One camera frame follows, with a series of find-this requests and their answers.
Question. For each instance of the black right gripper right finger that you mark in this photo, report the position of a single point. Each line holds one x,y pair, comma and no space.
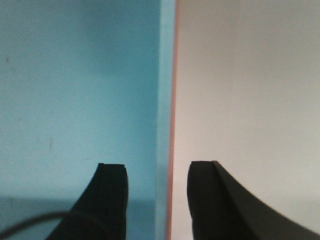
222,209

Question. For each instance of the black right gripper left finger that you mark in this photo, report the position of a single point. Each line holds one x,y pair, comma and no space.
105,199

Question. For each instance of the light blue plastic box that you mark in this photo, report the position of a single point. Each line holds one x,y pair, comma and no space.
84,82

